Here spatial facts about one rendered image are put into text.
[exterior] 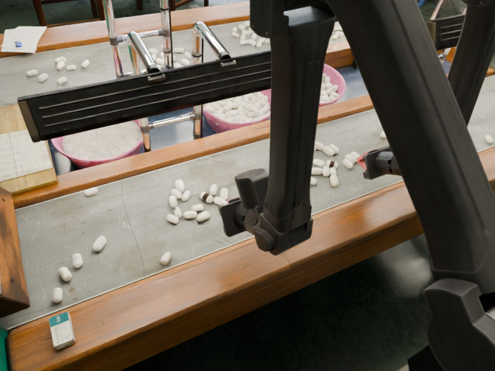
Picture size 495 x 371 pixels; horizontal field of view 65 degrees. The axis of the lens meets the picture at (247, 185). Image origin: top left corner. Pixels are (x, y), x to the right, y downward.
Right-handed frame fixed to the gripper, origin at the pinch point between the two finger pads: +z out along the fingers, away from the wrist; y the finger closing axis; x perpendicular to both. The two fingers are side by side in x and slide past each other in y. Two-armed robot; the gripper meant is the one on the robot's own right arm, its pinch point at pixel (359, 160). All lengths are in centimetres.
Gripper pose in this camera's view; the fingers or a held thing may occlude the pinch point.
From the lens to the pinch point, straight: 111.4
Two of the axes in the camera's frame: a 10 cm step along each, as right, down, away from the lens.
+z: -4.0, -1.2, 9.1
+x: 2.2, 9.5, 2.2
